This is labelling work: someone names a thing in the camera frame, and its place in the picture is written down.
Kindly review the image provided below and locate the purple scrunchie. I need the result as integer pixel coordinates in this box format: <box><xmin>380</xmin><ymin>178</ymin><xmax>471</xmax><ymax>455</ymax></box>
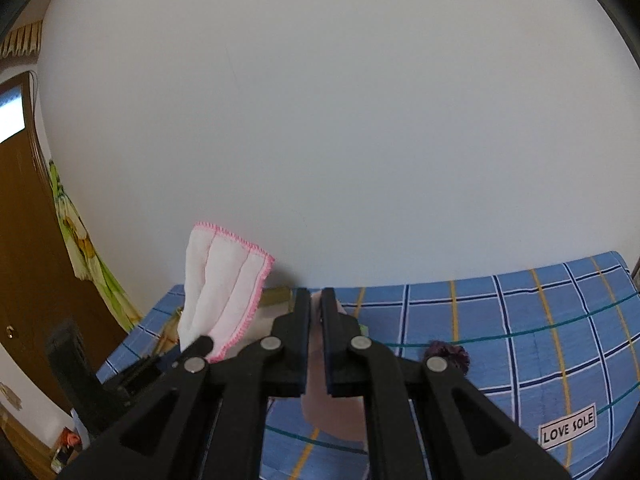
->
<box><xmin>424</xmin><ymin>340</ymin><xmax>471</xmax><ymax>376</ymax></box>

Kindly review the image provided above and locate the transom window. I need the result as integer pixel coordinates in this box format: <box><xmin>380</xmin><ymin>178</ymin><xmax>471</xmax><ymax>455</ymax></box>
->
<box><xmin>0</xmin><ymin>87</ymin><xmax>26</xmax><ymax>143</ymax></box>

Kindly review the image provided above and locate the white cloth pink trim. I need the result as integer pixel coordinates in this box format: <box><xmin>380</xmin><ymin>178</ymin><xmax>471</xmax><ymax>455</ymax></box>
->
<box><xmin>177</xmin><ymin>221</ymin><xmax>276</xmax><ymax>365</ymax></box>

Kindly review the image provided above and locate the brown wooden door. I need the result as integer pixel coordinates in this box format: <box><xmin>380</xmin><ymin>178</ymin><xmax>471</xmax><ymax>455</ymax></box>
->
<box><xmin>0</xmin><ymin>71</ymin><xmax>130</xmax><ymax>401</ymax></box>

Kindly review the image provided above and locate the blue plaid sheet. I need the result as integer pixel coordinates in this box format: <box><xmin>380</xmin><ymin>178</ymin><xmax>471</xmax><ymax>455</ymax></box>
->
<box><xmin>95</xmin><ymin>251</ymin><xmax>640</xmax><ymax>480</ymax></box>

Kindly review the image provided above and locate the green printed hanging cloth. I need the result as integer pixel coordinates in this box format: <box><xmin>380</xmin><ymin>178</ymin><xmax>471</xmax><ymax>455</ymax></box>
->
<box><xmin>47</xmin><ymin>160</ymin><xmax>143</xmax><ymax>333</ymax></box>

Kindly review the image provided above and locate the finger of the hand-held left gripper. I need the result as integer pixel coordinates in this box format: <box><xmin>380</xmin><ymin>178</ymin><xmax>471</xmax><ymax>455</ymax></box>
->
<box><xmin>104</xmin><ymin>354</ymin><xmax>185</xmax><ymax>412</ymax></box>
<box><xmin>45</xmin><ymin>319</ymin><xmax>110</xmax><ymax>445</ymax></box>

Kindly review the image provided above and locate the fringed curtain valance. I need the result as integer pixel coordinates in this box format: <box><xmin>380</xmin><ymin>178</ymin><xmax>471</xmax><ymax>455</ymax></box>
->
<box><xmin>0</xmin><ymin>20</ymin><xmax>45</xmax><ymax>58</ymax></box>

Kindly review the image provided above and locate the white sheet label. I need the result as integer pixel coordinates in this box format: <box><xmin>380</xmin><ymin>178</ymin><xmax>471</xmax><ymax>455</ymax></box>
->
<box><xmin>539</xmin><ymin>404</ymin><xmax>598</xmax><ymax>448</ymax></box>

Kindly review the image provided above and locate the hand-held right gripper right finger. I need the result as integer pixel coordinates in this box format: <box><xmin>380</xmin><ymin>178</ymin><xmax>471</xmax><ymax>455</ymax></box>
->
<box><xmin>320</xmin><ymin>287</ymin><xmax>573</xmax><ymax>480</ymax></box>

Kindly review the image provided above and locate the colourful small packet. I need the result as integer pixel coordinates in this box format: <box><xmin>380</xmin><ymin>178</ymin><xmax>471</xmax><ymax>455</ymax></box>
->
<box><xmin>50</xmin><ymin>427</ymin><xmax>83</xmax><ymax>473</ymax></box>

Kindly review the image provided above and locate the gold tin box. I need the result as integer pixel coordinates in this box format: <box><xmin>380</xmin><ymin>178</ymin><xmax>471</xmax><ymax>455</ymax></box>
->
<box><xmin>155</xmin><ymin>286</ymin><xmax>297</xmax><ymax>361</ymax></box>

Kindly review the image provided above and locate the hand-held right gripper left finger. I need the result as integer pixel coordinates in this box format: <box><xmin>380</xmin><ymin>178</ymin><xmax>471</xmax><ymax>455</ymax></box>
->
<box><xmin>55</xmin><ymin>287</ymin><xmax>312</xmax><ymax>480</ymax></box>

